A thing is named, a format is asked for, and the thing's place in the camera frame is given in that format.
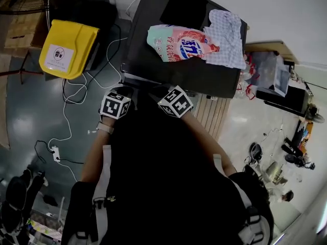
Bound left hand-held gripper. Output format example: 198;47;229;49
99;90;132;120

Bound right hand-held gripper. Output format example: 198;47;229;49
156;85;194;119

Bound white tray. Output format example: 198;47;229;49
122;70;156;87

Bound person's right forearm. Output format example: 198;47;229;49
182;111;238;176

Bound person's left forearm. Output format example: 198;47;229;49
80;115;116;184

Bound pink detergent bag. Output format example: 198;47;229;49
147;24;221;63

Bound white wristband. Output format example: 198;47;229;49
96;121;115;135

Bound wooden slat platform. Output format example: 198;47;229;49
195;95;231;140

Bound yellow lidded bin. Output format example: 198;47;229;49
38;19;101;80

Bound white checkered cloth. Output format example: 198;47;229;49
203;9;247;70

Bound person's black top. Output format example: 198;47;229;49
61;103;275;245

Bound black round robot vacuum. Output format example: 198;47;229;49
249;141;264;160

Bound black washing machine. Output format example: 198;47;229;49
120;0;249;99

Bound clear plastic storage box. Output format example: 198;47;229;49
244;51;292;97

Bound black cabinet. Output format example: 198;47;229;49
255;82;314;117

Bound brown cardboard sheet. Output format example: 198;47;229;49
244;40;298;64

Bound brown cardboard boxes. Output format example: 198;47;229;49
0;11;55;51

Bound small black standing fan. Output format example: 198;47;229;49
305;105;325;124

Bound white cable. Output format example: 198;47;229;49
62;34;129;184

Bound white backpack strap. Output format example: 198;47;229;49
91;144;113;245
212;153;269;245

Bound black cable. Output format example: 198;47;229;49
34;140;85;165

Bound red-handled broom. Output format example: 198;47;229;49
0;68;44;78

